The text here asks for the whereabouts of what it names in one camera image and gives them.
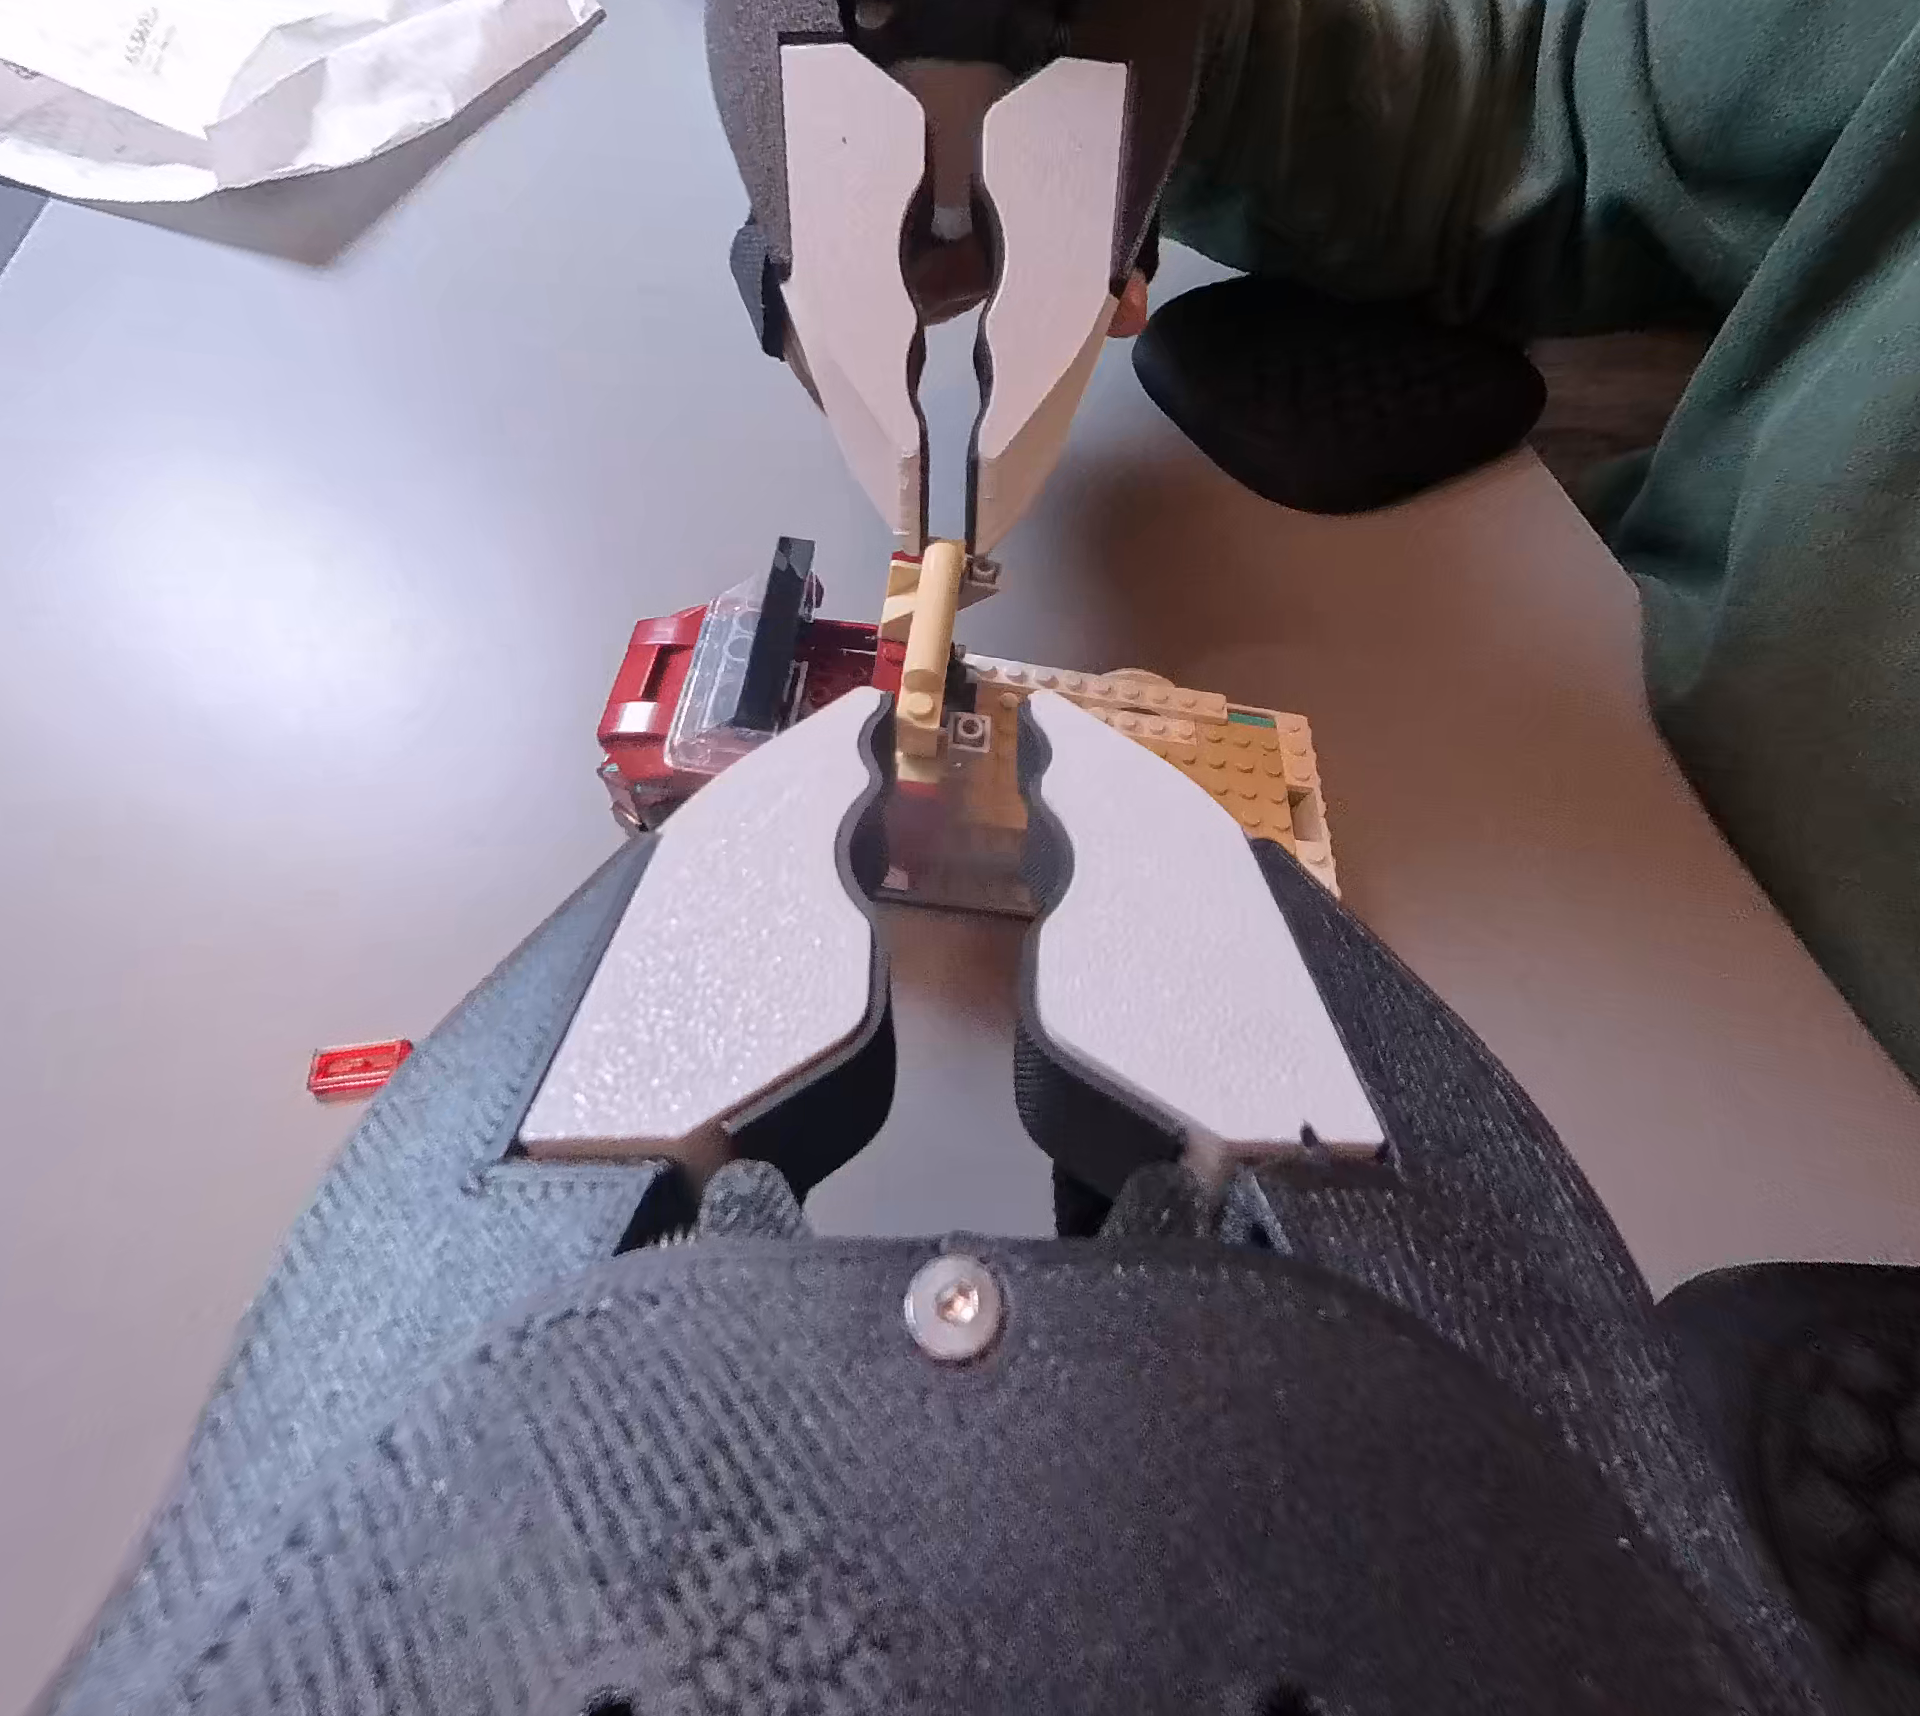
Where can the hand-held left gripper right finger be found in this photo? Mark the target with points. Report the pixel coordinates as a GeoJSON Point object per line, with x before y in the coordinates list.
{"type": "Point", "coordinates": [1200, 996]}

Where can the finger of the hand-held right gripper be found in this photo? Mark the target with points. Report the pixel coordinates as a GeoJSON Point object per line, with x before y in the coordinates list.
{"type": "Point", "coordinates": [848, 246]}
{"type": "Point", "coordinates": [1051, 246]}

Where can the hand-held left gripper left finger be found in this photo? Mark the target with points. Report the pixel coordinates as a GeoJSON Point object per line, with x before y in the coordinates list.
{"type": "Point", "coordinates": [704, 980]}

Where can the tan white red brick vehicle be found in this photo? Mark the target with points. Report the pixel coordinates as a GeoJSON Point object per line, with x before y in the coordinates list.
{"type": "Point", "coordinates": [720, 680]}

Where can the light grey plate brick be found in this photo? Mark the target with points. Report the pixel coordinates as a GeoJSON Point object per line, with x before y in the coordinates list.
{"type": "Point", "coordinates": [983, 573]}

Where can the light grey bracket brick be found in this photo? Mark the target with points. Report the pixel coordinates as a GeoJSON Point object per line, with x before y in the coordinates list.
{"type": "Point", "coordinates": [968, 736]}

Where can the tan arch brick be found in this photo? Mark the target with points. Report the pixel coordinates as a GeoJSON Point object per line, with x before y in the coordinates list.
{"type": "Point", "coordinates": [927, 636]}

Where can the grey desk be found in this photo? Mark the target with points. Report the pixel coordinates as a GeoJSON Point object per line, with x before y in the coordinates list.
{"type": "Point", "coordinates": [375, 547]}

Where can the person's right hand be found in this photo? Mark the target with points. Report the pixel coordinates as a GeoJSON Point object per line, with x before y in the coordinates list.
{"type": "Point", "coordinates": [1128, 308]}

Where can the transparent red tile brick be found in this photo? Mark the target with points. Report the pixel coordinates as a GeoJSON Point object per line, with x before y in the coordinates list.
{"type": "Point", "coordinates": [361, 1069]}

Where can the white paper bag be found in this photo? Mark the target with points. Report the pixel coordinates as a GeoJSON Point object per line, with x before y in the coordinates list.
{"type": "Point", "coordinates": [224, 36]}

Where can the person in green sweatshirt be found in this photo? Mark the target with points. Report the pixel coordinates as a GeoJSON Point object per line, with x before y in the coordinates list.
{"type": "Point", "coordinates": [1784, 620]}

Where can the dark cloth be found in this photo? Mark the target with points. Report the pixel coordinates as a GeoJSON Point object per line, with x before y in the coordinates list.
{"type": "Point", "coordinates": [1814, 1446]}

